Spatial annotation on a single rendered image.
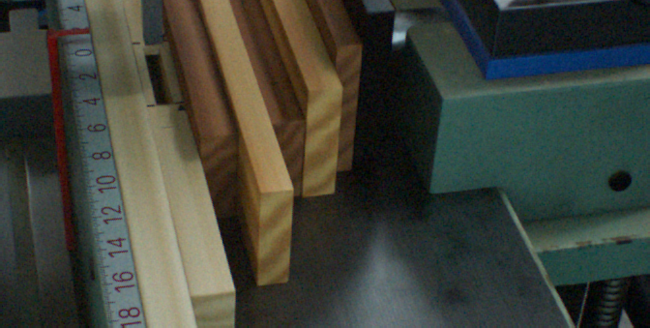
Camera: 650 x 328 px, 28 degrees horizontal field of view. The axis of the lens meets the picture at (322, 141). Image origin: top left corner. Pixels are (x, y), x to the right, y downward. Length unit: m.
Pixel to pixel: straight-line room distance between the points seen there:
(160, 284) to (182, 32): 0.18
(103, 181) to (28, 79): 0.25
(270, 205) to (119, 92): 0.11
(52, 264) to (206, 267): 0.20
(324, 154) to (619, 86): 0.15
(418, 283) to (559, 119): 0.11
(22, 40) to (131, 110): 0.24
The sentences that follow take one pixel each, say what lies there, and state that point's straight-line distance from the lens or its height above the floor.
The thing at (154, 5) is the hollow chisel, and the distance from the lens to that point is 0.65.
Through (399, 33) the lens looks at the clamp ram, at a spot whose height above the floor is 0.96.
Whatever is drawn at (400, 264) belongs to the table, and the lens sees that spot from 0.61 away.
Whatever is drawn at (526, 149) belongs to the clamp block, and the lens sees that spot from 0.65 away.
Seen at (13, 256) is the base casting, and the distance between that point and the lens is 0.76.
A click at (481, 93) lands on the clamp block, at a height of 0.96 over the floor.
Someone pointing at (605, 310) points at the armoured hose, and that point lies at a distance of 0.84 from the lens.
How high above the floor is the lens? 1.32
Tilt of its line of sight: 39 degrees down
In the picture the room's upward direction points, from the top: 4 degrees clockwise
